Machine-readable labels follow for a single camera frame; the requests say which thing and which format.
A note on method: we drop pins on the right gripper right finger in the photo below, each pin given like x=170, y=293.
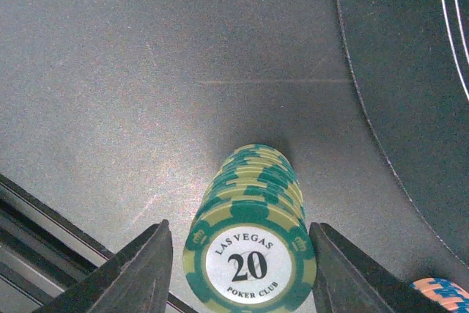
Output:
x=348, y=280

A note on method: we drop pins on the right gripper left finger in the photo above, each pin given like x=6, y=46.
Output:
x=135, y=279

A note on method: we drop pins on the green poker chip stack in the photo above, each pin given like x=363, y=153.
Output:
x=248, y=248

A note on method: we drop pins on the blue white poker chip stack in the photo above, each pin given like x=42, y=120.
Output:
x=448, y=294

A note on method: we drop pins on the round black poker mat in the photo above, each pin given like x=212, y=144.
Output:
x=409, y=61

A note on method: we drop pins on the black aluminium rail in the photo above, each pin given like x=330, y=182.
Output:
x=43, y=254

